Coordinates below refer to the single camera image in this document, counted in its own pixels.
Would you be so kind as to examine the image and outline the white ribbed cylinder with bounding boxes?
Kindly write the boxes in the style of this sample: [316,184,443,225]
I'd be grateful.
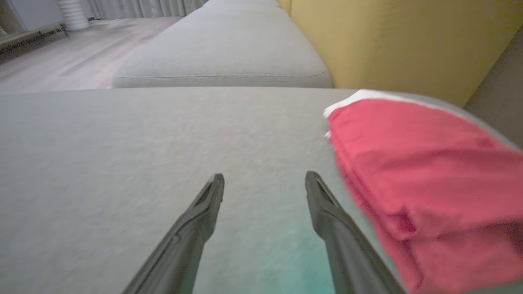
[56,0,90,32]

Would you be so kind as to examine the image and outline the light grey pleated curtain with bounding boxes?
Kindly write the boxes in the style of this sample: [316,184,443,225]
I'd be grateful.
[84,0,209,20]

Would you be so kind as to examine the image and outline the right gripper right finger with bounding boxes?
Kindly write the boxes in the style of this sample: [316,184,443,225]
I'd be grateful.
[305,171,405,294]

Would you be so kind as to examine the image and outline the small grey sofa seat cushion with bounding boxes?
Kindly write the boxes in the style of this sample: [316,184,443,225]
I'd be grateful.
[112,0,333,89]

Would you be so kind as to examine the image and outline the red white-trimmed sports shorts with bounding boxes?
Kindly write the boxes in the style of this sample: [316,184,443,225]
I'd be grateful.
[324,89,523,294]

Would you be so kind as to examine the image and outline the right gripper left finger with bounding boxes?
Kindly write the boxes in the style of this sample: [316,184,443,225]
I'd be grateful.
[123,173,226,294]

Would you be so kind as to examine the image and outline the dark low metal frame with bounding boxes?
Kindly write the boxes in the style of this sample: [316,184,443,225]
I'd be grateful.
[0,22,68,53]

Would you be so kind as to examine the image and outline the large grey sofa seat cushion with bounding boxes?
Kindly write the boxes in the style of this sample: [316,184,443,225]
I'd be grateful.
[0,87,523,294]

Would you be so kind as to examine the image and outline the mustard yellow sofa backrest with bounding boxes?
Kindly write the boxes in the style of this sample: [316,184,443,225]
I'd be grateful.
[279,0,523,107]

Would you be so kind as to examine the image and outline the grey sofa armrest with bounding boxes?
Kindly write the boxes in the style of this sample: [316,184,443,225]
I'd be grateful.
[464,27,523,149]

